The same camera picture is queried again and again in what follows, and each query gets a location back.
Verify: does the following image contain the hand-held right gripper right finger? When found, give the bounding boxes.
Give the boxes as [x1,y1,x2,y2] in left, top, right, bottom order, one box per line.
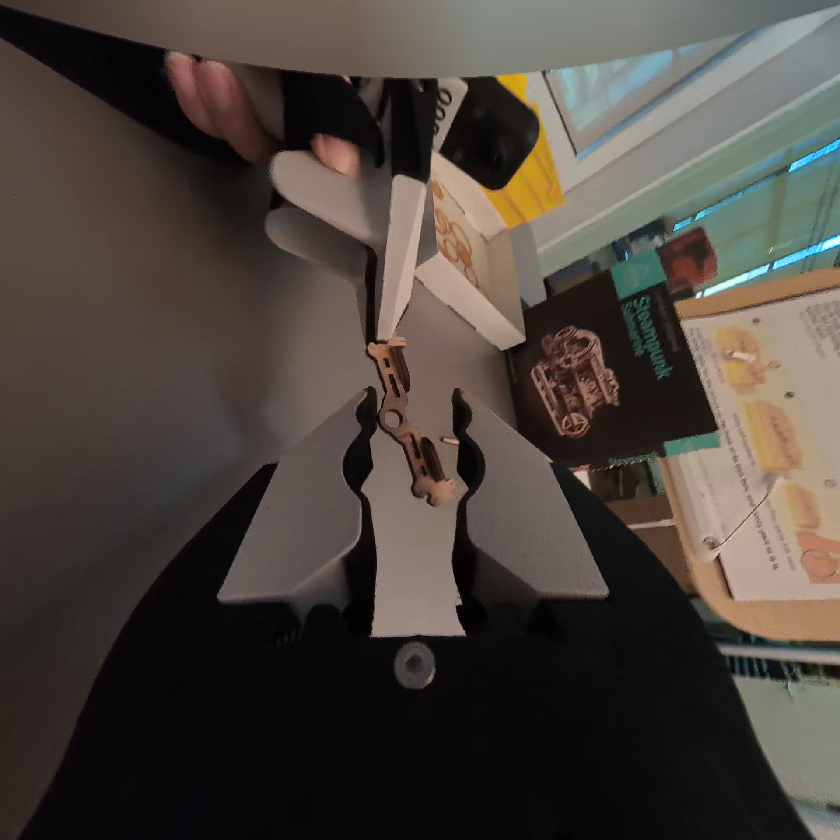
[453,387,609,618]

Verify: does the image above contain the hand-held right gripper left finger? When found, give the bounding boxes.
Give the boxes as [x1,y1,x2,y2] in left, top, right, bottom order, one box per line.
[217,387,382,634]

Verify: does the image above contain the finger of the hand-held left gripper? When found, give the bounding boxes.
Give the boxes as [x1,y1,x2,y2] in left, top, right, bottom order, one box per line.
[374,174,439,342]
[264,150,395,294]

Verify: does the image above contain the long slotted wooden model part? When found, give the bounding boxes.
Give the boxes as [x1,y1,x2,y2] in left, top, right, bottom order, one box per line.
[366,336,458,511]

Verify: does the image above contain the black model kit box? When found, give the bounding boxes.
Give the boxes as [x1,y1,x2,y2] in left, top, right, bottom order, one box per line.
[507,226,721,470]

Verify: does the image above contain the person's left hand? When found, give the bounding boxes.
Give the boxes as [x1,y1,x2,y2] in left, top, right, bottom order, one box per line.
[165,51,363,177]

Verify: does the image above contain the white cardboard box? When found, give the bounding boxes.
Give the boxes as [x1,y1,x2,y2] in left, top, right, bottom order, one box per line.
[413,156,527,353]

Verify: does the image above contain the yellow plastic bin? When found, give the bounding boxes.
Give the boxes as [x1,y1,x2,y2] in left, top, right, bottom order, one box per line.
[495,73,567,228]

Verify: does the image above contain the wooden display board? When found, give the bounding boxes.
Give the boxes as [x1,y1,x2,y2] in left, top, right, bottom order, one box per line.
[675,268,840,643]

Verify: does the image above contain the white instruction poster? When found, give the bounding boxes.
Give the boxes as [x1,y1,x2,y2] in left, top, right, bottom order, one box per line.
[679,298,840,601]

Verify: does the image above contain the window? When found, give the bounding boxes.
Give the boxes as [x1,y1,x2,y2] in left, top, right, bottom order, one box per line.
[545,10,840,158]

